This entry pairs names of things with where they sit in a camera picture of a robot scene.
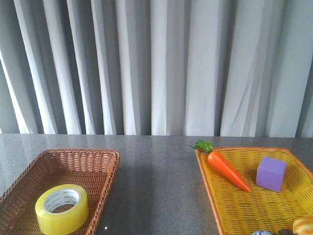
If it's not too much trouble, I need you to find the yellow tape roll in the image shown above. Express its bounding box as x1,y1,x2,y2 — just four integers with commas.
35,184,89,235

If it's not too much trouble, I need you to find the grey pleated curtain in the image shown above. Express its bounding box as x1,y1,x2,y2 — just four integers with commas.
0,0,313,138

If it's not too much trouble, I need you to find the orange toy carrot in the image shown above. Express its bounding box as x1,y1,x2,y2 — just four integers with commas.
188,140,251,192

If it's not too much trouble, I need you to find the brown wicker basket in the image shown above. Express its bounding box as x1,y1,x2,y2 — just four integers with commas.
0,149,120,235

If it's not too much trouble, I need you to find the yellow woven basket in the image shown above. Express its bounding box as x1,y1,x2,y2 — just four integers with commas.
196,147,313,235

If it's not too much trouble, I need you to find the purple foam cube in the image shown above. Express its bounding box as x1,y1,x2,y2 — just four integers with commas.
256,156,287,192

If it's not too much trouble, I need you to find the small labelled bottle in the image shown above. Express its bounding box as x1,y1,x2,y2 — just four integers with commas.
252,230,272,235

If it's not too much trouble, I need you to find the brown toy piece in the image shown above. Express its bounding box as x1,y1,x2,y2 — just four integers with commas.
278,229,295,235

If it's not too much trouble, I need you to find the golden bread piece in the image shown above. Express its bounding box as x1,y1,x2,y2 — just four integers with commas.
292,215,313,235

